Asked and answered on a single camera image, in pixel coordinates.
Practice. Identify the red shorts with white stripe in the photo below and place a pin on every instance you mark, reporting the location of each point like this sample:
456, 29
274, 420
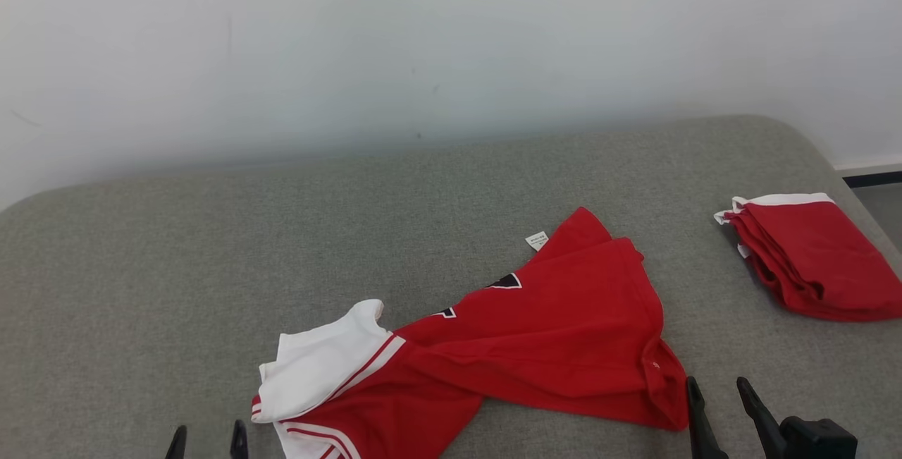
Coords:
817, 254

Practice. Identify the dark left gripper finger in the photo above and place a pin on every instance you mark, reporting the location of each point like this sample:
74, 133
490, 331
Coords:
239, 445
178, 445

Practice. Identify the white wall baseboard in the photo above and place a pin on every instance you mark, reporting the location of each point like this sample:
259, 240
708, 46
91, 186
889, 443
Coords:
874, 167

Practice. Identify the red shirt with white sleeves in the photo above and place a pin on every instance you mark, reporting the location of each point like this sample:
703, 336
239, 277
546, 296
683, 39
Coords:
564, 332

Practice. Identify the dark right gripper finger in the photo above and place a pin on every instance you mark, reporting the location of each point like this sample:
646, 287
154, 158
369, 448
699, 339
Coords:
769, 434
705, 438

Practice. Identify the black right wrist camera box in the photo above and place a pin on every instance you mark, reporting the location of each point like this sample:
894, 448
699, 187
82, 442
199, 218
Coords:
817, 441

